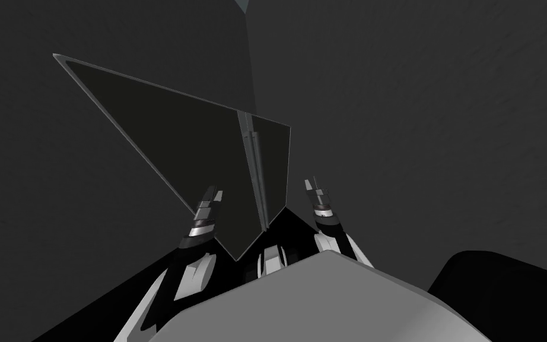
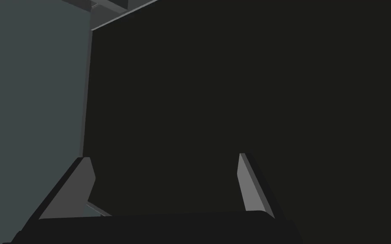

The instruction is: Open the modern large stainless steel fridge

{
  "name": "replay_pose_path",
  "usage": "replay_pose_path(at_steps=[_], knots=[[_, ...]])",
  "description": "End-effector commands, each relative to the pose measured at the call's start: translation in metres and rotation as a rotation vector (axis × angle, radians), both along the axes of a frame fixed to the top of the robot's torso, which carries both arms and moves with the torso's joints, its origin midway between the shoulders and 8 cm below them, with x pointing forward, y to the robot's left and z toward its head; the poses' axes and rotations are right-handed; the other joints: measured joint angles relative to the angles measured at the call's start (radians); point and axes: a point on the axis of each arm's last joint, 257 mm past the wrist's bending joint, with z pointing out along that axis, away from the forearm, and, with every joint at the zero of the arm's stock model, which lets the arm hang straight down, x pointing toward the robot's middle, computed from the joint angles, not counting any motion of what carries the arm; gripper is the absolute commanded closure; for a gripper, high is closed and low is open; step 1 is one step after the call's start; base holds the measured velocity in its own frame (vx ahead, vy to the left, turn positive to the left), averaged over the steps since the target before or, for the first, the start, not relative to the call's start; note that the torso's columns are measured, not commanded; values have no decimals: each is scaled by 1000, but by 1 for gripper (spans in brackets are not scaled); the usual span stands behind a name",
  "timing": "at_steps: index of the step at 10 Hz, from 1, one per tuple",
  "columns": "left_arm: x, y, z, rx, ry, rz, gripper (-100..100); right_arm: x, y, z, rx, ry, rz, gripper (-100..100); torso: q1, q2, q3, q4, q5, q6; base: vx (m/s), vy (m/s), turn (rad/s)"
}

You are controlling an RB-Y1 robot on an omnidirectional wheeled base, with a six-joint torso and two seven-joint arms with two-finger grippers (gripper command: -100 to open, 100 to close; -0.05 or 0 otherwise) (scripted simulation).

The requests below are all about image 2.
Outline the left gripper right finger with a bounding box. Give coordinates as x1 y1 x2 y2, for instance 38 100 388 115
236 152 285 219

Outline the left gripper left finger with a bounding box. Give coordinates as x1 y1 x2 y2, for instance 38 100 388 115
29 156 97 222

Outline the black door leaf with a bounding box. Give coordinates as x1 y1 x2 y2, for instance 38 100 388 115
80 0 391 244

